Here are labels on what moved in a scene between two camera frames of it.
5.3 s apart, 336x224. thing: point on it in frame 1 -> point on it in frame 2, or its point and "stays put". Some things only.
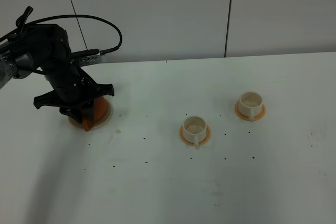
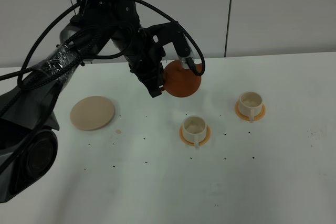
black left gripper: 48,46 -> 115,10
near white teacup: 194,129 stays put
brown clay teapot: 100,113 -> 180,82
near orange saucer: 208,135 stays put
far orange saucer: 241,116 stays put
